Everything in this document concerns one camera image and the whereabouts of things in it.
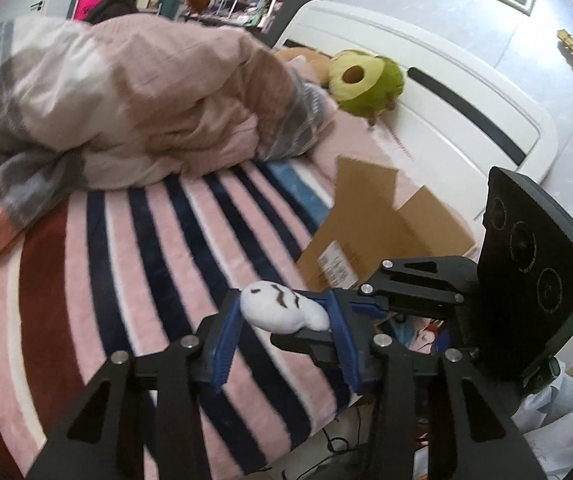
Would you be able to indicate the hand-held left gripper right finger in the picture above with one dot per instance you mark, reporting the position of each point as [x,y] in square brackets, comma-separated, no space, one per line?
[349,345]

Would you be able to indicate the brown cardboard box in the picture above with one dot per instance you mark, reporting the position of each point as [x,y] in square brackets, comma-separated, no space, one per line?
[366,210]

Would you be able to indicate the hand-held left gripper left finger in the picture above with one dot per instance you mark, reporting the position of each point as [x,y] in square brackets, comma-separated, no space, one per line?
[226,350]

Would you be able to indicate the white bed headboard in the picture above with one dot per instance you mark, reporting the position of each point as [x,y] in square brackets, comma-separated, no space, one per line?
[466,100]

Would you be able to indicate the striped plush blanket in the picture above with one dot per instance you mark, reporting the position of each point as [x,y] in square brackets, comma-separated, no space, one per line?
[116,285]

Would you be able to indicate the smooth white ghost plush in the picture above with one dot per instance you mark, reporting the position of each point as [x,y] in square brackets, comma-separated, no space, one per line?
[281,310]

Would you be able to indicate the tan plush toy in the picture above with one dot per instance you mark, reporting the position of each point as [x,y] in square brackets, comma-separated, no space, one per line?
[306,60]

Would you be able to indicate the white printed cloth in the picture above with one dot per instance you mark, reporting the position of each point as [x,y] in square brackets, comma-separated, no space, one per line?
[556,430]

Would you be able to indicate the black bag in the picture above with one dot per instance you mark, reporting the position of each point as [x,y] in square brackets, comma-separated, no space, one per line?
[116,5]

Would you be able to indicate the small white side table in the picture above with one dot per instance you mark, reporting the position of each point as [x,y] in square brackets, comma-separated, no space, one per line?
[149,0]

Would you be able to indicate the pink knitted pillow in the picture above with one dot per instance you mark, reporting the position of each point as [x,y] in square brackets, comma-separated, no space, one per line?
[361,145]

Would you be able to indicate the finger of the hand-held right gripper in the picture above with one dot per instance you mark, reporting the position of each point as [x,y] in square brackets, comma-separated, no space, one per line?
[306,345]
[416,285]

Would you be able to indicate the pink bag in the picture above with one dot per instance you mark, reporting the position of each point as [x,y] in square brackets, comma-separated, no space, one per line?
[91,7]

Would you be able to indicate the pink grey striped duvet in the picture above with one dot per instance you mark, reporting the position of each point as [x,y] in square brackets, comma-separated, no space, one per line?
[116,110]

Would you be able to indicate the green avocado plush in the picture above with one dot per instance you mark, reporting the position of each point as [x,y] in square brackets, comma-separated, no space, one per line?
[366,87]

